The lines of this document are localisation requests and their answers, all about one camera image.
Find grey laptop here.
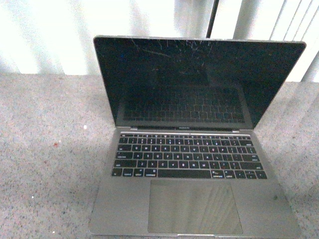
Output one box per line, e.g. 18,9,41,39
90,36,306,239

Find blue desk lamp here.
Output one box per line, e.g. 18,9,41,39
206,0,219,38

